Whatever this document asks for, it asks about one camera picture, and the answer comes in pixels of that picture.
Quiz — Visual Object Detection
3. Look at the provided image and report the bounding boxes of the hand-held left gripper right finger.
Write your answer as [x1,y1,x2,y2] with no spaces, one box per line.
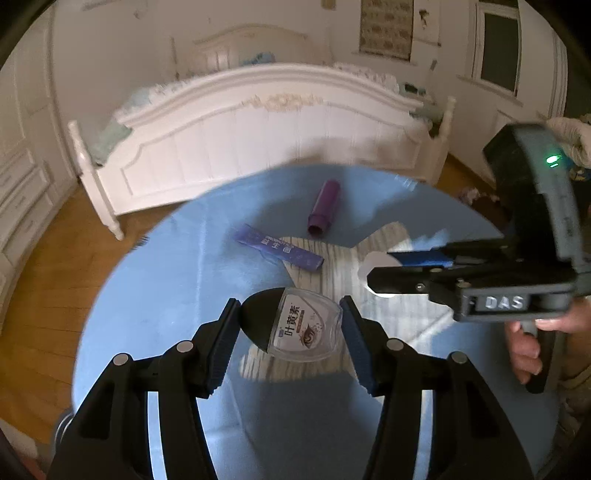
[339,295,536,480]

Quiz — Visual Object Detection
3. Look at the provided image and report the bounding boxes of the white wardrobe with drawers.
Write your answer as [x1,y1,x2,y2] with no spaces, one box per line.
[0,18,77,296]

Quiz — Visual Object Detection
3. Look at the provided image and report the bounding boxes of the window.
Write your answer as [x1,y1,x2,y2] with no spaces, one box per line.
[471,0,526,99]

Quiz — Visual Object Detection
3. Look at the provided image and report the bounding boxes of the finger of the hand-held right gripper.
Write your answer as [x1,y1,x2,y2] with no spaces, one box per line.
[387,237,520,271]
[367,266,468,304]

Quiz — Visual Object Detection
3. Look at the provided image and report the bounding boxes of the person's right forearm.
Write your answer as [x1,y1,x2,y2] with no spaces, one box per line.
[556,330,591,444]

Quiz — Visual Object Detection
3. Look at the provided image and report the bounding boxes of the white wooden bed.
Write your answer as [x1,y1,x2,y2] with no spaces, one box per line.
[68,23,458,241]

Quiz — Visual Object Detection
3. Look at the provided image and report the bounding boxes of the round blue table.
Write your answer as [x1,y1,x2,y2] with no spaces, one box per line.
[71,164,561,480]

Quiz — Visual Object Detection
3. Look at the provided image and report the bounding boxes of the person's right hand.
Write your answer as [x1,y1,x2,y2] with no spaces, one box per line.
[503,302,591,385]

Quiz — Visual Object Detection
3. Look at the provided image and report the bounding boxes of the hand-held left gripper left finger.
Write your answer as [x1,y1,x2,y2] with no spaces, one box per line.
[46,298,243,480]

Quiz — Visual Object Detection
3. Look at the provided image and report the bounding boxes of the light blue blanket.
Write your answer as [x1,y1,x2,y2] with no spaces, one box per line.
[122,83,171,116]

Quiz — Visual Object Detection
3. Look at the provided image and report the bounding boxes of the purple bottle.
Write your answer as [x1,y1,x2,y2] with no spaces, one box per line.
[307,179,342,236]

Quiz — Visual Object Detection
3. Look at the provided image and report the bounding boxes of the patterned wall hanging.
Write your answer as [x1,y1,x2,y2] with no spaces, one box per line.
[359,0,414,62]

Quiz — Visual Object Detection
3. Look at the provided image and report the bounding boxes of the teal cloth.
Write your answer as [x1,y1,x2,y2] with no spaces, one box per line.
[90,122,133,163]

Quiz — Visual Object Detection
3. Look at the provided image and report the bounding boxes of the clear bottle black cap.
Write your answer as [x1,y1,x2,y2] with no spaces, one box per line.
[241,286,345,363]

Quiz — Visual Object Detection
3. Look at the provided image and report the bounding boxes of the purple wrapper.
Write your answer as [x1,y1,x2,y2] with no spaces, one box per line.
[233,224,325,271]

